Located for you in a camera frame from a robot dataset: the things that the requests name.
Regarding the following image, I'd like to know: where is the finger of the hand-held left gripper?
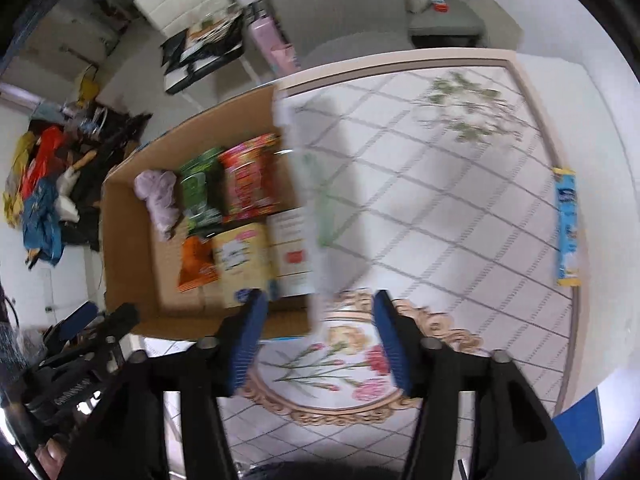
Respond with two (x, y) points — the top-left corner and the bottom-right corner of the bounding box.
(42, 301), (99, 347)
(90, 302), (141, 348)

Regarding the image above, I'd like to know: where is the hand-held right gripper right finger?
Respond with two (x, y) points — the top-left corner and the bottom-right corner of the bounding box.
(372, 290), (583, 480)

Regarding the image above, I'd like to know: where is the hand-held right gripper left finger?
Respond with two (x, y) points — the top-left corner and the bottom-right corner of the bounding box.
(57, 290), (271, 480)

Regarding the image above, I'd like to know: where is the cardboard box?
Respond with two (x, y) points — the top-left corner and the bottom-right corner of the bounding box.
(100, 85), (346, 341)

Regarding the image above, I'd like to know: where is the white yellow tissue pack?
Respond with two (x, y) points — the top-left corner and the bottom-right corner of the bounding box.
(211, 224), (276, 308)

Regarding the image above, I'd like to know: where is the orange snack packet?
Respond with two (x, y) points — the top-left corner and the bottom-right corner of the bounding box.
(177, 235), (221, 293)

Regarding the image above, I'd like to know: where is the white card packet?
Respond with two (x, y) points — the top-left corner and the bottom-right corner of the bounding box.
(267, 207), (317, 298)

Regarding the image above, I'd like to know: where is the purple cloth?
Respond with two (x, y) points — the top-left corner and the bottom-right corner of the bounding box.
(134, 169), (181, 241)

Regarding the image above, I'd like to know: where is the green snack packet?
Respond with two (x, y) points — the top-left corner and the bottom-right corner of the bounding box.
(178, 147), (226, 236)

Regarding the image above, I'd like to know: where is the red snack packet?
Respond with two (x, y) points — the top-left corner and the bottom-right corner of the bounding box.
(218, 133), (281, 223)

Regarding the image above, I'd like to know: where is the blue yellow stick packet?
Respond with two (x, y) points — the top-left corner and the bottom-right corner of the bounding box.
(552, 167), (583, 288)

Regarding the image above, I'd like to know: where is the person's left forearm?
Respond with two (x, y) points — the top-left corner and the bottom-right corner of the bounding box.
(0, 322), (43, 376)

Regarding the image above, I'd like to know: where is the blue cloth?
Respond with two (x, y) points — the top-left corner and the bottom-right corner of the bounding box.
(21, 180), (63, 266)

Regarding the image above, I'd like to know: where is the yellow cloth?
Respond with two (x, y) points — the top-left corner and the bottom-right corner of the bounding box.
(2, 132), (36, 228)

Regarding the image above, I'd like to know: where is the red bag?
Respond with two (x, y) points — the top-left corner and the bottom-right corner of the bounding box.
(20, 127), (66, 201)

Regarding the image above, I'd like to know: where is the pile of clothes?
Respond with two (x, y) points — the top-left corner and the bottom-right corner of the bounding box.
(30, 105), (153, 261)

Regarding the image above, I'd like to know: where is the blue stool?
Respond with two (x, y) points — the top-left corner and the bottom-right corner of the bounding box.
(552, 387), (606, 468)

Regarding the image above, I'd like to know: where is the yellow box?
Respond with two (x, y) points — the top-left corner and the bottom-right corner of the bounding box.
(77, 65), (101, 103)

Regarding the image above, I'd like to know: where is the black bag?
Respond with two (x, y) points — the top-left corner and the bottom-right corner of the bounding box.
(160, 35), (192, 75)

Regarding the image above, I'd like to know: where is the pile of papers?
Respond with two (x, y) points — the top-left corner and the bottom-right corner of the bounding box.
(185, 7), (246, 61)

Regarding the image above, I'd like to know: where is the pink suitcase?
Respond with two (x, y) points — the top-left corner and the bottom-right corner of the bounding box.
(248, 2), (301, 78)

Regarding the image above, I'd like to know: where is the grey chair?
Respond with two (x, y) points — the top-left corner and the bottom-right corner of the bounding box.
(400, 0), (487, 50)
(257, 0), (416, 68)

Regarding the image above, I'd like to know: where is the white board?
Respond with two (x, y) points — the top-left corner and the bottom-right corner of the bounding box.
(467, 0), (523, 51)

